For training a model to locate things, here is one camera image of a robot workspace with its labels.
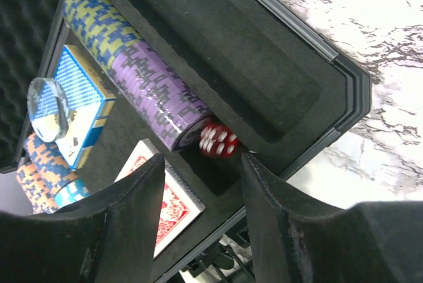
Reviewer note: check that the blue playing card deck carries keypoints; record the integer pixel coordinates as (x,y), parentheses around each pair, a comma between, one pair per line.
(90,102)

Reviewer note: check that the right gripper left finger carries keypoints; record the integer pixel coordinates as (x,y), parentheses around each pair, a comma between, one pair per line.
(106,237)

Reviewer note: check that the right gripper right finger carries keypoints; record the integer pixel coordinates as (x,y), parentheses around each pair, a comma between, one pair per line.
(297,238)

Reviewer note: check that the red die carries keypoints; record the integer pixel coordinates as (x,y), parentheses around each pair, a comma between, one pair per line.
(217,140)

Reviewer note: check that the black foam-lined poker case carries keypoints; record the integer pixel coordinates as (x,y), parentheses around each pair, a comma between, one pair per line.
(279,95)

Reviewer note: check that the purple grey poker chip stack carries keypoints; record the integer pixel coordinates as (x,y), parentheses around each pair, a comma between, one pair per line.
(172,110)

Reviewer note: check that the light blue poker chip stack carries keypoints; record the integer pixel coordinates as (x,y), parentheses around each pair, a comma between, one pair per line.
(71,193)

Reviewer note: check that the red playing card deck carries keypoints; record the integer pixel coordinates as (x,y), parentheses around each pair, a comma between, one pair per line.
(180,205)

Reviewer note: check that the orange blue chip stack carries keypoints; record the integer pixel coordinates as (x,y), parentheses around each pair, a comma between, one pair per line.
(49,163)

